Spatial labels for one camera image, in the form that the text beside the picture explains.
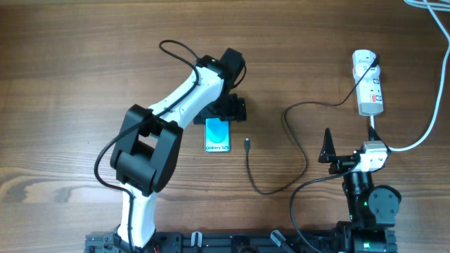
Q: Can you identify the white cables top right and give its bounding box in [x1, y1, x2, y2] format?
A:
[403, 0, 450, 13]

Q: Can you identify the white power strip cord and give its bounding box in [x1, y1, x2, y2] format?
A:
[369, 0, 450, 153]

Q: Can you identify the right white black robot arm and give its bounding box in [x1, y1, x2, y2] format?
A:
[318, 127, 401, 253]

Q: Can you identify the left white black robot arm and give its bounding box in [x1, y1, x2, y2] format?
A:
[110, 48, 246, 252]

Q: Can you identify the black USB charger cable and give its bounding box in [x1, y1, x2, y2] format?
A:
[245, 54, 381, 196]

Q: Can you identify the white power strip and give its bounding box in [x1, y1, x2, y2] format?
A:
[352, 49, 384, 117]

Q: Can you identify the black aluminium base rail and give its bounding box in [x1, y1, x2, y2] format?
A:
[84, 230, 398, 253]

